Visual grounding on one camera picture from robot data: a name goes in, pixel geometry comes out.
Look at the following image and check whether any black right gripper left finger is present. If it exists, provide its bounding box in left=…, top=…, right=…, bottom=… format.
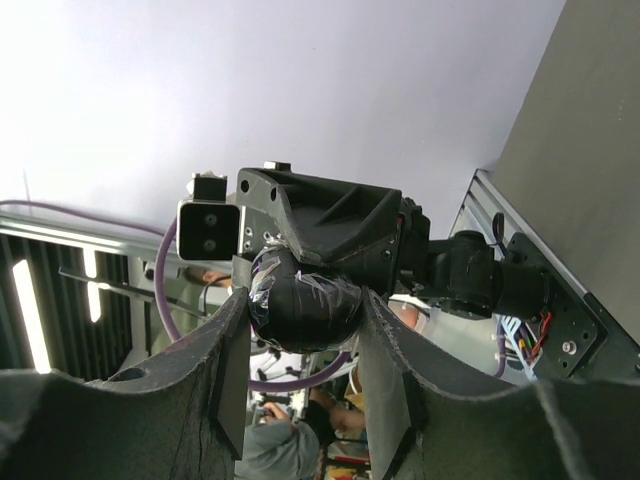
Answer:
left=1, top=288, right=250, bottom=479

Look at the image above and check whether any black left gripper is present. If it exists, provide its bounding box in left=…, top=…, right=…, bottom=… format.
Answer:
left=236, top=168, right=430, bottom=295

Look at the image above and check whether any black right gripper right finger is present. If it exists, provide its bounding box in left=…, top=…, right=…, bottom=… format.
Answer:
left=359, top=290, right=639, bottom=479

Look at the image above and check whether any black earbud charging case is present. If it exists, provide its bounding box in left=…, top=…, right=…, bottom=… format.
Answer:
left=248, top=246, right=362, bottom=354

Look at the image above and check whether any person in grey shirt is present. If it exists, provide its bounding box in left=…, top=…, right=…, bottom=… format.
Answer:
left=234, top=388, right=366, bottom=479

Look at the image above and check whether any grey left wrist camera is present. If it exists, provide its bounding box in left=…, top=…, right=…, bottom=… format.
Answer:
left=176, top=173, right=241, bottom=262

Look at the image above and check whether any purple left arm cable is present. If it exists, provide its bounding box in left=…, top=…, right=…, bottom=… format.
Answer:
left=0, top=199, right=354, bottom=394

